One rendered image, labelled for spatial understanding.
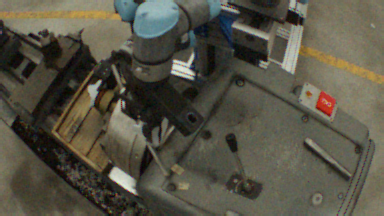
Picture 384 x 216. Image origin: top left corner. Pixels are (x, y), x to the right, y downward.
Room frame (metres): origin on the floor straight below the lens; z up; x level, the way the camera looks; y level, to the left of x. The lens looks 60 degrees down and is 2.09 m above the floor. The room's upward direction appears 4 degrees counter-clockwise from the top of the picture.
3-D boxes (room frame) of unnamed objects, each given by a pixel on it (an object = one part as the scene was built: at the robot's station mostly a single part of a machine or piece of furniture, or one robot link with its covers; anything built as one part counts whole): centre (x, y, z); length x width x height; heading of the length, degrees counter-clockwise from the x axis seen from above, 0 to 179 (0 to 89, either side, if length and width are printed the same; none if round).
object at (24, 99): (0.91, 0.62, 0.95); 0.43 x 0.17 x 0.05; 145
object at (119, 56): (0.76, 0.25, 1.08); 0.12 x 0.09 x 0.08; 144
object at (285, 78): (0.56, -0.23, 1.24); 0.09 x 0.08 x 0.03; 55
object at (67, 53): (0.94, 0.56, 0.99); 0.20 x 0.10 x 0.05; 55
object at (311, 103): (0.48, -0.35, 1.23); 0.13 x 0.08 x 0.05; 55
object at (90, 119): (0.69, 0.35, 0.89); 0.36 x 0.30 x 0.04; 145
